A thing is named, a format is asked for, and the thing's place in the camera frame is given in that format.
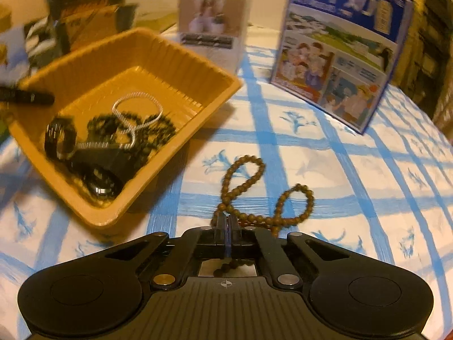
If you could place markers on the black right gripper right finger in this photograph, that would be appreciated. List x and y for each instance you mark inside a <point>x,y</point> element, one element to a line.
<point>240,242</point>

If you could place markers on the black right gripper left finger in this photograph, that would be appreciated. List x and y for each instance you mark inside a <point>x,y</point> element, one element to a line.
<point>212,241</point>

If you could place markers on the blue milk carton box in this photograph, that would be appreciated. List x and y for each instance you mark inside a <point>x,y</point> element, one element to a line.
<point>339,55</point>

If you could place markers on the cow picture milk box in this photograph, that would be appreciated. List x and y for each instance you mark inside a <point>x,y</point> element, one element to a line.
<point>27,48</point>

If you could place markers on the blue checked tablecloth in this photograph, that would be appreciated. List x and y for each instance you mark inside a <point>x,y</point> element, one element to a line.
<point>386,193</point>

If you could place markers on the orange middle instant rice bowl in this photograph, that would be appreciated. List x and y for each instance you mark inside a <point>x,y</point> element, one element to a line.
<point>84,28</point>

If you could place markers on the black cylindrical tube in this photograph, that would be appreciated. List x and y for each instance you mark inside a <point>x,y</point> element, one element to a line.
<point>104,172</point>

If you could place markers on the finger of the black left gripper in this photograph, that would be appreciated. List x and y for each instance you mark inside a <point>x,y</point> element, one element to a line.
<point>25,97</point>

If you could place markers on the yellow plastic tray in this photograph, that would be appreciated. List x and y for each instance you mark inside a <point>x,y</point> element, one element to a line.
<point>135,91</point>

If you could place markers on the white humidifier box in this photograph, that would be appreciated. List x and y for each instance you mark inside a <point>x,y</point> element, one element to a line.
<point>215,29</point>

